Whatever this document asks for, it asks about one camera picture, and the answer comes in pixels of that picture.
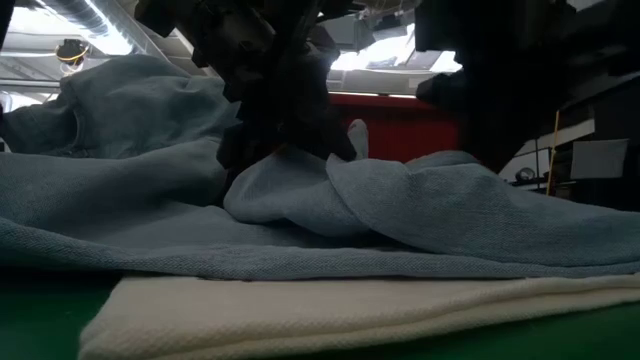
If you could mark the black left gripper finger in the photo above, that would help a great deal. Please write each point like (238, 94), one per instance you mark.
(245, 155)
(320, 140)

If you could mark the light blue denim jeans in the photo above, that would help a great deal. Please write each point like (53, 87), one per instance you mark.
(125, 215)

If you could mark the grey flat panel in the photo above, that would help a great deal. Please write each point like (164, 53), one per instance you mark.
(598, 159)

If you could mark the red plastic laundry bin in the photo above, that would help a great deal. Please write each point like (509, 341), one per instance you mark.
(400, 130)

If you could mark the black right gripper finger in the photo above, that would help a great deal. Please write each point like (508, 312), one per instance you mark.
(500, 140)

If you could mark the white board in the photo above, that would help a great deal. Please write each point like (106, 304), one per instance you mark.
(530, 160)

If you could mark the white printed tote bag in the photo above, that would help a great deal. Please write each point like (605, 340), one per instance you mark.
(300, 315)

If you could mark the silver ceiling duct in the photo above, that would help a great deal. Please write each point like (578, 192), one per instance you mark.
(100, 20)

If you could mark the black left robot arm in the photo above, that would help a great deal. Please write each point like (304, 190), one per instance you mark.
(160, 15)

